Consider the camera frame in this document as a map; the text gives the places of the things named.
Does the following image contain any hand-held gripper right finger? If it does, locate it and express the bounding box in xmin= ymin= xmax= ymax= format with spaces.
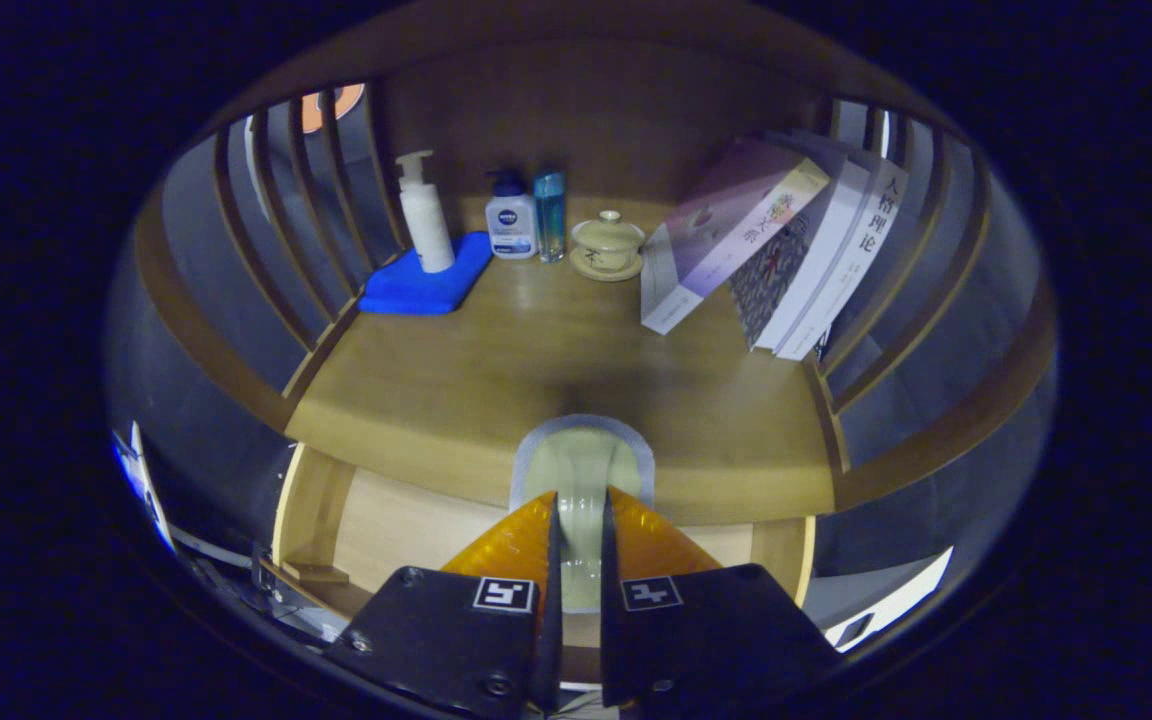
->
xmin=599 ymin=486 xmax=842 ymax=713

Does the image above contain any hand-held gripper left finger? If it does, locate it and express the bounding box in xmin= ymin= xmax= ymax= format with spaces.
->
xmin=324 ymin=488 xmax=565 ymax=720

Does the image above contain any wooden drawer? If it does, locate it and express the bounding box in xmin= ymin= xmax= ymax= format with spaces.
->
xmin=271 ymin=443 xmax=817 ymax=651

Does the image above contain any wooden countertop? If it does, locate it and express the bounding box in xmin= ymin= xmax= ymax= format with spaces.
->
xmin=284 ymin=195 xmax=837 ymax=526

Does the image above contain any wooden cabinet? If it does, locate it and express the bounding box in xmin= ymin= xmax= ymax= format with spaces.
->
xmin=131 ymin=0 xmax=1057 ymax=621

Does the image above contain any blue cloth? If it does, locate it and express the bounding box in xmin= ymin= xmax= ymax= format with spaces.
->
xmin=358 ymin=232 xmax=493 ymax=317

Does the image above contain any dark patterned book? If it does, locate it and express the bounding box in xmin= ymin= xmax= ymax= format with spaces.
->
xmin=728 ymin=215 xmax=817 ymax=351

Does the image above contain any beige lidded tea cup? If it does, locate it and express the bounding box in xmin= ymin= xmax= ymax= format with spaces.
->
xmin=569 ymin=210 xmax=647 ymax=283

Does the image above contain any white blue-capped lotion bottle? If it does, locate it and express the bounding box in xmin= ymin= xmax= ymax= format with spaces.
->
xmin=485 ymin=170 xmax=538 ymax=261

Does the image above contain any purple and white book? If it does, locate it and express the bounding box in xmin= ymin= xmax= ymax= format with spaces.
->
xmin=640 ymin=138 xmax=832 ymax=336

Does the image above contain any slim teal bottle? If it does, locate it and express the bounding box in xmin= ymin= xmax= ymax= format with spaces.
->
xmin=533 ymin=170 xmax=567 ymax=264

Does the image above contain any white pump bottle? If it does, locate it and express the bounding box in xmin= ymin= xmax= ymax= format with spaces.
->
xmin=396 ymin=150 xmax=456 ymax=274

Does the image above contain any white book black lettering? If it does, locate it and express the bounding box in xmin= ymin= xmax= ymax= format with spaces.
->
xmin=776 ymin=160 xmax=910 ymax=363

